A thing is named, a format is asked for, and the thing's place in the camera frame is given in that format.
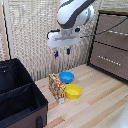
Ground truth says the yellow red patterned box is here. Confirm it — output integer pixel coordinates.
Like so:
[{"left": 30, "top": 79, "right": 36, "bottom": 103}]
[{"left": 48, "top": 73, "right": 67, "bottom": 105}]

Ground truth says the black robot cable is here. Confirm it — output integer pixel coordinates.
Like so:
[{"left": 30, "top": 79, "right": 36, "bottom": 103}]
[{"left": 79, "top": 17, "right": 128, "bottom": 38}]

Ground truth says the black fabric storage bin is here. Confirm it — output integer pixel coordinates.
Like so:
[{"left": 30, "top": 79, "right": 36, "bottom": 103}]
[{"left": 0, "top": 58, "right": 50, "bottom": 128}]

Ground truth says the blue bowl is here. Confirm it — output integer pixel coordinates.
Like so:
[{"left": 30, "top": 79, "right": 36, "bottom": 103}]
[{"left": 58, "top": 71, "right": 75, "bottom": 85}]

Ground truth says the dark-framed drawer cabinet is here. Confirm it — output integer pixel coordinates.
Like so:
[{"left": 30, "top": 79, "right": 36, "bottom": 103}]
[{"left": 86, "top": 8, "right": 128, "bottom": 84}]

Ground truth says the brown fabric-front drawer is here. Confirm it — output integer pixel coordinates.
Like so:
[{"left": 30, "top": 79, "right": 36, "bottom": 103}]
[
  {"left": 89, "top": 41, "right": 128, "bottom": 81},
  {"left": 94, "top": 13, "right": 128, "bottom": 51}
]

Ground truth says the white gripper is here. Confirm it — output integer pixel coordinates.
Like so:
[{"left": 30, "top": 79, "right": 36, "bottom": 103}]
[{"left": 46, "top": 28, "right": 81, "bottom": 59}]

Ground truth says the yellow bowl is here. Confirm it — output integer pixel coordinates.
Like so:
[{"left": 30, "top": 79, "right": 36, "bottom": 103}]
[{"left": 63, "top": 83, "right": 83, "bottom": 100}]

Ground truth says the silver bar drawer handle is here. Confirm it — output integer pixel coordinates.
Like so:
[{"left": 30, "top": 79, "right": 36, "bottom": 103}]
[
  {"left": 102, "top": 28, "right": 128, "bottom": 37},
  {"left": 96, "top": 54, "right": 122, "bottom": 67}
]

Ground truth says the beige woven folding screen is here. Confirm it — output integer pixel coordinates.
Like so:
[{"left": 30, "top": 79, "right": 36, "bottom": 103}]
[{"left": 0, "top": 0, "right": 128, "bottom": 83}]

